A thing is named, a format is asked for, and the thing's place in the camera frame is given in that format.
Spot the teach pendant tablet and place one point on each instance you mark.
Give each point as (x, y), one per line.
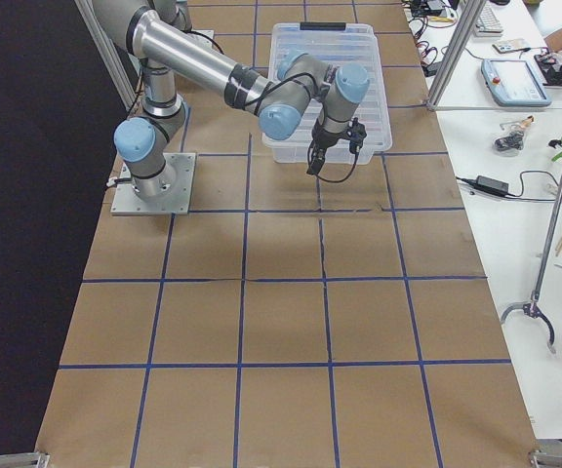
(514, 83)

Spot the black power adapter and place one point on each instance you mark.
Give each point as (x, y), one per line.
(492, 186)

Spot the black box latch handle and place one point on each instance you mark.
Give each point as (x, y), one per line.
(323, 25)

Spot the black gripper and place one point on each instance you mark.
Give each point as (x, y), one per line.
(321, 141)

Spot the aluminium frame post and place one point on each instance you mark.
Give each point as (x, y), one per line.
(463, 31)

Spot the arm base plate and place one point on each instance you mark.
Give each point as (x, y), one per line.
(165, 194)
(205, 37)

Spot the green handled reacher grabber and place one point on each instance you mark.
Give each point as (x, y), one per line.
(530, 308)

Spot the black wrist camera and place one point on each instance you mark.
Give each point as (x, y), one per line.
(356, 134)

